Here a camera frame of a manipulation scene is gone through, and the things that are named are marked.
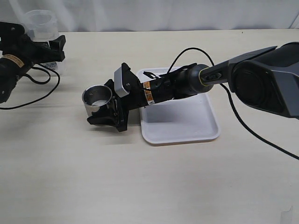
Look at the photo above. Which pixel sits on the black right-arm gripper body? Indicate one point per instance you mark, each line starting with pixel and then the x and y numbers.
pixel 135 99

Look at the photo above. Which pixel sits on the white rectangular plastic tray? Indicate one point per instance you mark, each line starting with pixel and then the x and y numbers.
pixel 180 121

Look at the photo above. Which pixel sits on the stainless steel cup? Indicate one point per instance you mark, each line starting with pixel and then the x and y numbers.
pixel 97 97

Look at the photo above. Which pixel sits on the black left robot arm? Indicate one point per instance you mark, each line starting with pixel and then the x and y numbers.
pixel 8 82

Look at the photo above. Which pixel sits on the clear plastic water pitcher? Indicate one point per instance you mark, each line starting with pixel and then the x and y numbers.
pixel 41 25

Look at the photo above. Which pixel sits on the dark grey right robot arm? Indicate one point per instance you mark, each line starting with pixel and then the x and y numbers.
pixel 266 79

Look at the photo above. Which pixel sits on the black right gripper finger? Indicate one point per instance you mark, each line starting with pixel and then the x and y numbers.
pixel 108 118
pixel 109 88

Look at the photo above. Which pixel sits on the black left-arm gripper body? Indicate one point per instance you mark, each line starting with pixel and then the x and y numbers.
pixel 12 43

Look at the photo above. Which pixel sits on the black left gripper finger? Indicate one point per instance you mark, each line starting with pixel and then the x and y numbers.
pixel 38 52
pixel 57 45

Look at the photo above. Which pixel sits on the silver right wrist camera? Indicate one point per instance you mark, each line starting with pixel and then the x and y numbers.
pixel 120 86

